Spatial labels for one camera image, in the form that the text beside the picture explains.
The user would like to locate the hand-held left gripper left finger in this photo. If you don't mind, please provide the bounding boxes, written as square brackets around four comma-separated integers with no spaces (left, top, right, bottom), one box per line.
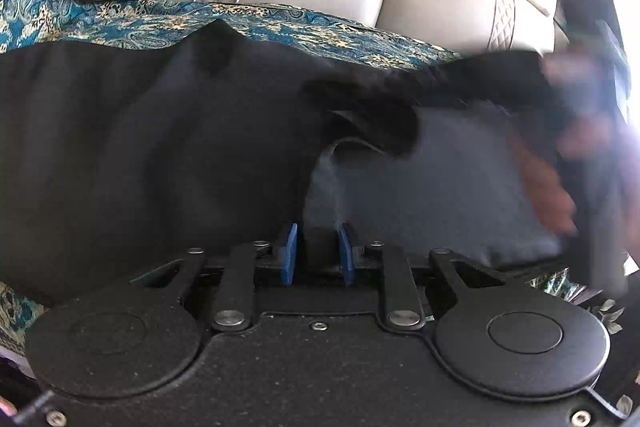
[131,223,300,334]

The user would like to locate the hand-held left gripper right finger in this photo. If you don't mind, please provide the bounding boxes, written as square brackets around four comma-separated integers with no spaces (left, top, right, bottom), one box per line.
[337,222,507,333]

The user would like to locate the black pants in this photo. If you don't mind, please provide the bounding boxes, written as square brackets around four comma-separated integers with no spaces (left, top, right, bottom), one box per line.
[0,19,563,308]

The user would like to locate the person's right hand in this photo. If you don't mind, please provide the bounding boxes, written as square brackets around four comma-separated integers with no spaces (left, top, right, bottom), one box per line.
[512,54,601,238]

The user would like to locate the dark floral clothing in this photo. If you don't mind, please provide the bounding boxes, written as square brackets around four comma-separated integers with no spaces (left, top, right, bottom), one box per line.
[580,292,640,414]

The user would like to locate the teal patterned sofa cover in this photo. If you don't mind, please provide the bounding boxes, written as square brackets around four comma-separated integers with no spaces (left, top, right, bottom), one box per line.
[0,0,591,348]

